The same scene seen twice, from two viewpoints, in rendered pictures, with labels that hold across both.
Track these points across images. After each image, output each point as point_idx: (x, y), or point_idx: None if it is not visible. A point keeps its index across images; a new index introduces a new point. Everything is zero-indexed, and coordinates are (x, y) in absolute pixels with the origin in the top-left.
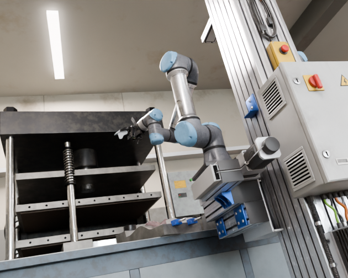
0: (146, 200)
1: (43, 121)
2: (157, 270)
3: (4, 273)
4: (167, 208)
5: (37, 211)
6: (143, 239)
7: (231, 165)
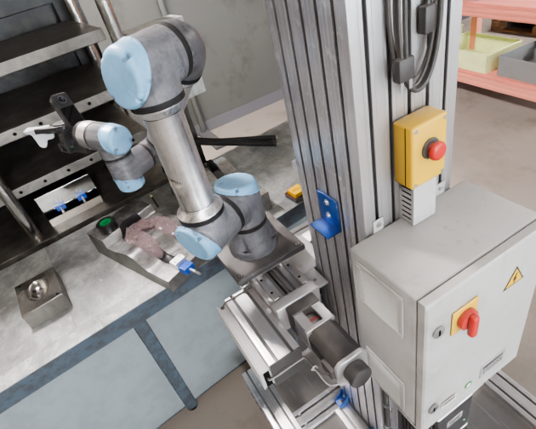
0: (105, 102)
1: None
2: (168, 311)
3: None
4: None
5: None
6: (144, 301)
7: (290, 359)
